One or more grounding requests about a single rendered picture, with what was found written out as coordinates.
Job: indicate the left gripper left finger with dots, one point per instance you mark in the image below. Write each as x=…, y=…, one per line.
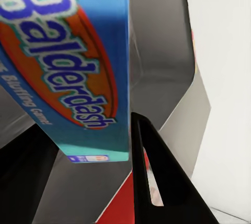
x=25, y=167

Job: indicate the toy box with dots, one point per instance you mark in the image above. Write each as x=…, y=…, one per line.
x=162, y=68

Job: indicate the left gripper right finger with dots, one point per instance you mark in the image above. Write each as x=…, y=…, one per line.
x=182, y=202

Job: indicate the desk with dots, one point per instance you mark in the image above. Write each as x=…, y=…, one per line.
x=184, y=129

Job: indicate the swivel chair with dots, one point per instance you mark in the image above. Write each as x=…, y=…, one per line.
x=121, y=208

